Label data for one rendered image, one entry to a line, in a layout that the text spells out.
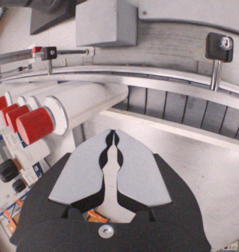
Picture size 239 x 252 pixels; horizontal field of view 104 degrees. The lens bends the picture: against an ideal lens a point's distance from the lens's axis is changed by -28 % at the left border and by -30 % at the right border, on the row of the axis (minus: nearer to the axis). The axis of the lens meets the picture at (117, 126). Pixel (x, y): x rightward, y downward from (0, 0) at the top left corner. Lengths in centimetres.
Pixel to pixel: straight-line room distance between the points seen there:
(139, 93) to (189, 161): 22
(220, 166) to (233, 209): 24
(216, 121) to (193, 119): 4
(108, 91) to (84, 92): 5
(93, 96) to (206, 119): 20
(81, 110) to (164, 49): 21
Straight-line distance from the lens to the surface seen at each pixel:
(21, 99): 26
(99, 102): 19
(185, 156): 36
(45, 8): 48
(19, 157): 59
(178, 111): 25
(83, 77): 22
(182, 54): 29
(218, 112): 25
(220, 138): 24
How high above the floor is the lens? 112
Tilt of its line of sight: 49 degrees down
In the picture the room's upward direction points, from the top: 129 degrees counter-clockwise
